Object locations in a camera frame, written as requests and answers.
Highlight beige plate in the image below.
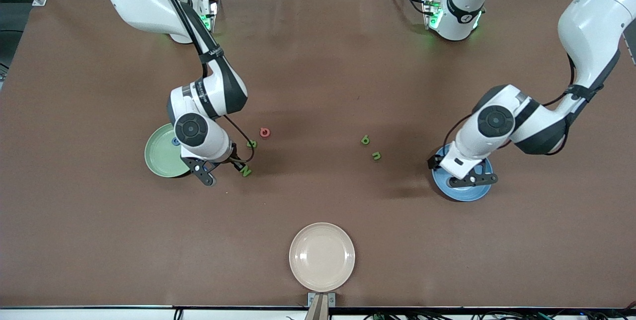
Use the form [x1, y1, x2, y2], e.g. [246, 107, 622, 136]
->
[289, 222, 356, 293]

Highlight silver base connector box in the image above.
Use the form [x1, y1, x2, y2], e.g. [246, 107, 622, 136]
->
[421, 0, 444, 30]
[200, 0, 219, 33]

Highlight blue plate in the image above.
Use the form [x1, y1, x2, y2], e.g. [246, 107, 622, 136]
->
[431, 144, 494, 202]

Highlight green plate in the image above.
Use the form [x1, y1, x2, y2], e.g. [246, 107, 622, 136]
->
[144, 124, 192, 178]

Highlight brown table mat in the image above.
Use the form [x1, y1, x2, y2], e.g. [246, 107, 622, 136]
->
[0, 0, 636, 309]

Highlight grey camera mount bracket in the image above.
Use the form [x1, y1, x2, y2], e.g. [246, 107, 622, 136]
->
[307, 292, 336, 320]

